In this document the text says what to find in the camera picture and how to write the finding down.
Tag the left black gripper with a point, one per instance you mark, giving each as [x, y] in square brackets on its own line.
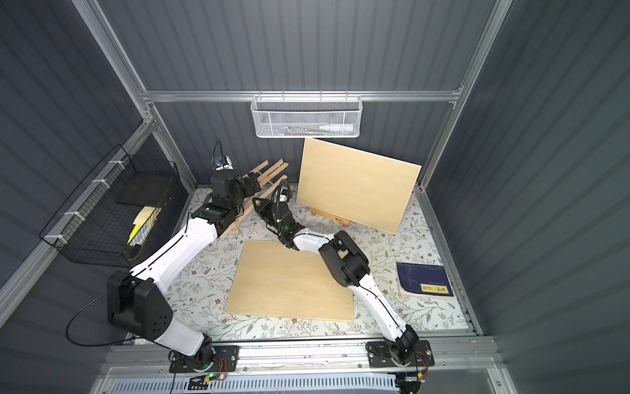
[247, 183]

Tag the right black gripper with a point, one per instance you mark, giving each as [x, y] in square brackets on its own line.
[265, 207]

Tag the wooden easel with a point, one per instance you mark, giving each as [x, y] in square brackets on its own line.
[269, 177]
[343, 221]

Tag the plywood board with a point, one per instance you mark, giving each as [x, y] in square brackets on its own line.
[273, 281]
[362, 187]

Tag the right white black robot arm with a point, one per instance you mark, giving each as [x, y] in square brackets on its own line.
[348, 266]

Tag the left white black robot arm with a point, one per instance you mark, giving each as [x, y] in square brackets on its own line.
[136, 299]

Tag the white marker in basket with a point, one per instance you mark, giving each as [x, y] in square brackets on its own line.
[338, 128]

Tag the black notebook in basket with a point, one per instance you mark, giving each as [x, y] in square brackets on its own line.
[146, 189]

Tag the yellow sticky notes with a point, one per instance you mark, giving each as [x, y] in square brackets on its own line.
[142, 225]

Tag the dark blue booklet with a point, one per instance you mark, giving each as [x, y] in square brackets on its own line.
[423, 280]

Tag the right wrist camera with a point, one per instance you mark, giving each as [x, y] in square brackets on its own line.
[284, 196]

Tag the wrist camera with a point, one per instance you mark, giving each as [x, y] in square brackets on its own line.
[284, 196]
[222, 163]

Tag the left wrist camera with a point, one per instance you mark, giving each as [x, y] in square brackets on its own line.
[222, 163]

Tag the white wire mesh basket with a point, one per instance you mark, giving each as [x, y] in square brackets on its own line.
[286, 119]

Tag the black wire wall basket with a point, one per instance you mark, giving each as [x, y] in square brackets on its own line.
[95, 229]

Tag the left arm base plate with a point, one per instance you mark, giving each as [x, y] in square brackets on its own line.
[209, 359]

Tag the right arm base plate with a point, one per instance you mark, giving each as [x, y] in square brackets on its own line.
[386, 354]

